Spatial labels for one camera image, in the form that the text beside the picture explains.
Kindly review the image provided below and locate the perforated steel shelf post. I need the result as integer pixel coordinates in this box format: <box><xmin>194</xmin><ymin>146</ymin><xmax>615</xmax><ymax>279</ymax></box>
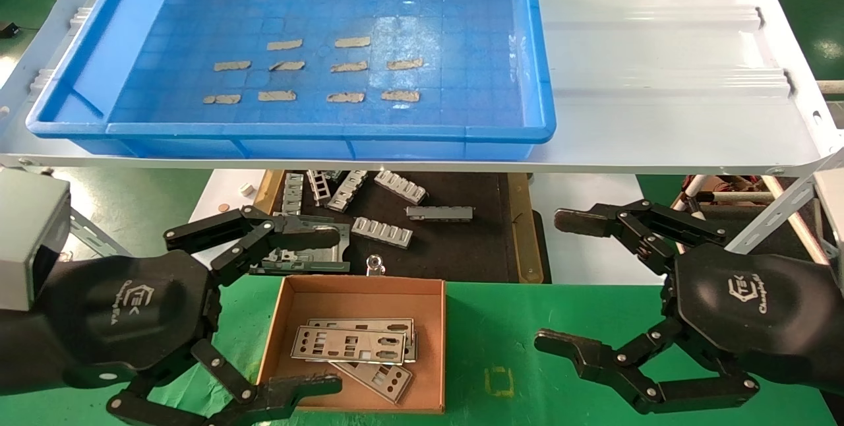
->
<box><xmin>69</xmin><ymin>207</ymin><xmax>129</xmax><ymax>259</ymax></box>
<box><xmin>724</xmin><ymin>149</ymin><xmax>844</xmax><ymax>255</ymax></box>

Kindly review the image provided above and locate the slotted silver metal bracket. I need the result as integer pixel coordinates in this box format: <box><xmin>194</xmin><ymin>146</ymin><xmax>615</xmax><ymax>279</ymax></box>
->
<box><xmin>282</xmin><ymin>173</ymin><xmax>304</xmax><ymax>216</ymax></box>
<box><xmin>307</xmin><ymin>171</ymin><xmax>330</xmax><ymax>207</ymax></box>
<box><xmin>351</xmin><ymin>217</ymin><xmax>413</xmax><ymax>249</ymax></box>
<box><xmin>327</xmin><ymin>171</ymin><xmax>369</xmax><ymax>212</ymax></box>
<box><xmin>374</xmin><ymin>171</ymin><xmax>428</xmax><ymax>205</ymax></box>

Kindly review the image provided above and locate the large silver chassis bracket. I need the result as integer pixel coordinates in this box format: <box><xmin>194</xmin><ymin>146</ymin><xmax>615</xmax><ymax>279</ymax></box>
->
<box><xmin>249</xmin><ymin>214</ymin><xmax>351</xmax><ymax>275</ymax></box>

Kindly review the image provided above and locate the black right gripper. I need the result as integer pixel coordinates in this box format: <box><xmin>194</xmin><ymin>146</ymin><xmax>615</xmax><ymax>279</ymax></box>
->
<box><xmin>534</xmin><ymin>200</ymin><xmax>833</xmax><ymax>415</ymax></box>

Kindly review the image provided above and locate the blue plastic tray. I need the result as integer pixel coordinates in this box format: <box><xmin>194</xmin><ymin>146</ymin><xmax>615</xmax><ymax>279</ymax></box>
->
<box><xmin>26</xmin><ymin>0</ymin><xmax>556</xmax><ymax>162</ymax></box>

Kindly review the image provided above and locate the wood framed black mat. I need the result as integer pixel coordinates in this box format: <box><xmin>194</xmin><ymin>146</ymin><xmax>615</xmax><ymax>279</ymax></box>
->
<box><xmin>254</xmin><ymin>171</ymin><xmax>545</xmax><ymax>284</ymax></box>

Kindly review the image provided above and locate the white metal shelf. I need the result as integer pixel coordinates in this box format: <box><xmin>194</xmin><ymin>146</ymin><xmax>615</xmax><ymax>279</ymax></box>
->
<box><xmin>0</xmin><ymin>0</ymin><xmax>844</xmax><ymax>176</ymax></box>

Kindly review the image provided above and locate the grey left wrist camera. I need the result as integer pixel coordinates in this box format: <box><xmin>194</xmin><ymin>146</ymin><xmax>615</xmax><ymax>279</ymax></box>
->
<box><xmin>0</xmin><ymin>169</ymin><xmax>72</xmax><ymax>312</ymax></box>

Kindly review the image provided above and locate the green table mat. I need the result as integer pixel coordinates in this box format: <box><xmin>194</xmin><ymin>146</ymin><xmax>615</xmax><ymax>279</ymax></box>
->
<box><xmin>0</xmin><ymin>274</ymin><xmax>838</xmax><ymax>426</ymax></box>

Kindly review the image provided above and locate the brown cardboard box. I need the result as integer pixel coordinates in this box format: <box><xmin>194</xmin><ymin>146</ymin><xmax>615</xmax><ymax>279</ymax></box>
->
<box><xmin>256</xmin><ymin>276</ymin><xmax>446</xmax><ymax>413</ymax></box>

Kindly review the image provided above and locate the box of coloured wires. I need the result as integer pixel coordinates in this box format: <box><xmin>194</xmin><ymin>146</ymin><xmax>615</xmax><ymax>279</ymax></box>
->
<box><xmin>715</xmin><ymin>175</ymin><xmax>769</xmax><ymax>191</ymax></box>

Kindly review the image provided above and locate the dark grey metal bar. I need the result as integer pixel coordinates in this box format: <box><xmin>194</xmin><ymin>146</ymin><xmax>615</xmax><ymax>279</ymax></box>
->
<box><xmin>406</xmin><ymin>206</ymin><xmax>474</xmax><ymax>222</ymax></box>

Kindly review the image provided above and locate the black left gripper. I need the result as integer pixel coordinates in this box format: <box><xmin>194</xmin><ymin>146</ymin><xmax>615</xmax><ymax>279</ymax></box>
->
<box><xmin>46</xmin><ymin>205</ymin><xmax>344</xmax><ymax>426</ymax></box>

